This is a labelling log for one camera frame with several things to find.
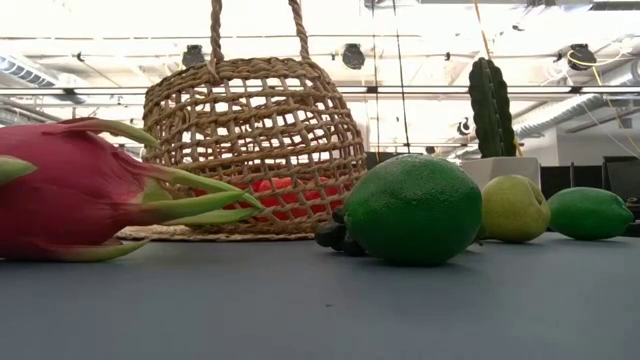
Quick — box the red yellow-speckled apple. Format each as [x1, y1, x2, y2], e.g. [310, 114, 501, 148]
[244, 177, 306, 224]

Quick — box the large round dark lime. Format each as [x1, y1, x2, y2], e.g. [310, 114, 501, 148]
[342, 153, 484, 267]

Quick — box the woven wicker basket with handles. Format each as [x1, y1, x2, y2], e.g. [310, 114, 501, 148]
[115, 0, 369, 243]

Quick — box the green pear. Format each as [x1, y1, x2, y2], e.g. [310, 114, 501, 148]
[474, 173, 552, 245]

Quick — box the pink dragon fruit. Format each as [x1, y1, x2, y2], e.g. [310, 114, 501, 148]
[0, 117, 264, 264]

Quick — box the dark purple grape bunch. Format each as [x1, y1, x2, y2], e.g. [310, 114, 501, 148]
[313, 205, 369, 259]

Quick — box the green cactus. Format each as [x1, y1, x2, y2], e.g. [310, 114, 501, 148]
[468, 57, 517, 159]

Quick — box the bright green pointed lime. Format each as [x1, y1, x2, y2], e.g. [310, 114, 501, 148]
[546, 186, 636, 242]

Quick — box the black office monitor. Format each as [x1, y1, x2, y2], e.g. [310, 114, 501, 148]
[602, 155, 640, 201]

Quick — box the ceiling vent grille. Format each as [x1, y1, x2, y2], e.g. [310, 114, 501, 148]
[0, 53, 60, 90]

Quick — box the yellow hanging cable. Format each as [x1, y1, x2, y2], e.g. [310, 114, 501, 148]
[472, 0, 520, 147]

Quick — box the corrugated silver air duct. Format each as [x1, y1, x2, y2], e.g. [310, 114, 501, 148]
[514, 59, 640, 140]

